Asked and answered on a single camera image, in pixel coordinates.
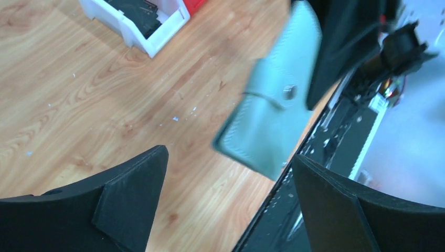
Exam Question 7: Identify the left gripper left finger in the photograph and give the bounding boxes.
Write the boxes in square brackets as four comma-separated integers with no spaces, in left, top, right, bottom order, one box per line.
[1,145,169,251]

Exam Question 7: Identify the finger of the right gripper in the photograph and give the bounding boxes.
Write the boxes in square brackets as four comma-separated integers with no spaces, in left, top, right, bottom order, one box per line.
[306,0,400,110]

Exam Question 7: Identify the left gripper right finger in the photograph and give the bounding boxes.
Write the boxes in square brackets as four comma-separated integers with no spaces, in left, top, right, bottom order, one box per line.
[292,155,444,251]

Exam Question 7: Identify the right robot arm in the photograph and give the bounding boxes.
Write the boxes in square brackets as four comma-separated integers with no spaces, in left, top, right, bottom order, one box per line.
[305,1,436,110]

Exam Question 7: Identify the black cards in white bin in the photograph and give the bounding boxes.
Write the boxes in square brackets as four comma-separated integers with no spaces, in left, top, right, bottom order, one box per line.
[106,0,167,39]

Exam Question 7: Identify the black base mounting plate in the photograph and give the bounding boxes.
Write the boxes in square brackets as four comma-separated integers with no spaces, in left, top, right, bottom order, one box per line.
[234,70,390,251]

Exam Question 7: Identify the red plastic bin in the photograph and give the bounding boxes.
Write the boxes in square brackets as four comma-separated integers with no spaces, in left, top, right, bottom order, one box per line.
[183,0,207,16]

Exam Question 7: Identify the white plastic bin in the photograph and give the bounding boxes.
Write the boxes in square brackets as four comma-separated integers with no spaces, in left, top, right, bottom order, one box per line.
[79,0,190,58]

